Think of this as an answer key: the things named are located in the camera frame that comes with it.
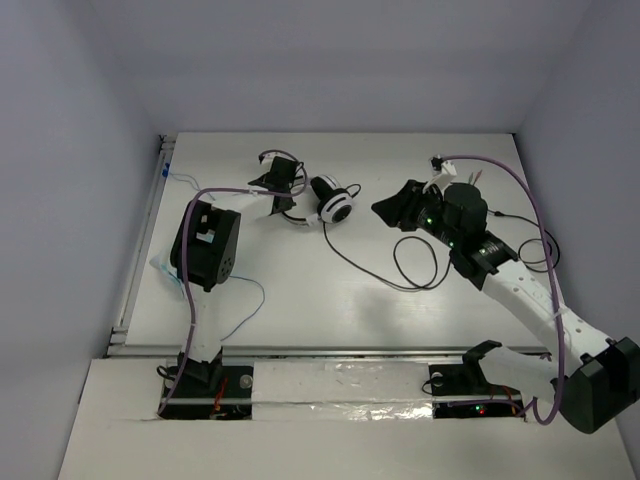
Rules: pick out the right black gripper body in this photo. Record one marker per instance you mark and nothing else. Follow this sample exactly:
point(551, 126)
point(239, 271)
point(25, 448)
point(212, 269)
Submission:
point(423, 211)

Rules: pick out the aluminium rail frame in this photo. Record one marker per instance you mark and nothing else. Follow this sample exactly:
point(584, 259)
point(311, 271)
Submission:
point(307, 292)

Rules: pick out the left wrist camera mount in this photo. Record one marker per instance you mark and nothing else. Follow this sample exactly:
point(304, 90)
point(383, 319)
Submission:
point(265, 160)

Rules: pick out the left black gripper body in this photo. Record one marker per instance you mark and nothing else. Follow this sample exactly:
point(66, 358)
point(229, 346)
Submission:
point(279, 176)

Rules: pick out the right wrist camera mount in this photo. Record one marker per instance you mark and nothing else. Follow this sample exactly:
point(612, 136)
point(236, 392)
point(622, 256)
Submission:
point(443, 173)

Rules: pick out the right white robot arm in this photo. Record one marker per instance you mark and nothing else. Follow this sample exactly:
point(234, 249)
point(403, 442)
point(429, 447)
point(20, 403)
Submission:
point(591, 376)

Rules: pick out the teal cat-ear headphones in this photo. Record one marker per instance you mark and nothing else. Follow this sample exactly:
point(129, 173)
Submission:
point(167, 275)

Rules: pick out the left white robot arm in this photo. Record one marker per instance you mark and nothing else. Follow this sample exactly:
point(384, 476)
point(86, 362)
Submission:
point(204, 250)

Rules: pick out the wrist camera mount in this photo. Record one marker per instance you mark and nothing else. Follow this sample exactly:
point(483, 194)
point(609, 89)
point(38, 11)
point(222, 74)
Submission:
point(443, 173)
point(265, 160)

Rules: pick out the black white headphones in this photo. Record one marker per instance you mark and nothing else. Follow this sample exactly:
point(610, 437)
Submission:
point(335, 202)

